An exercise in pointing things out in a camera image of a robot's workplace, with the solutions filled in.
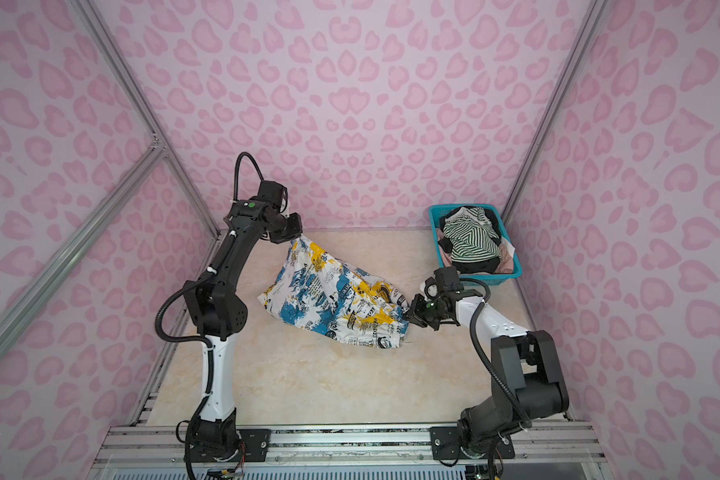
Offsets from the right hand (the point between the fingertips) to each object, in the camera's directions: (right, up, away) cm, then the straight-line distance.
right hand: (402, 312), depth 87 cm
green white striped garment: (+24, +23, +10) cm, 35 cm away
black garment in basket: (+23, +13, +7) cm, 27 cm away
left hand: (-29, +25, +7) cm, 39 cm away
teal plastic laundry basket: (+36, +13, +9) cm, 39 cm away
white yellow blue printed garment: (-21, +4, +3) cm, 21 cm away
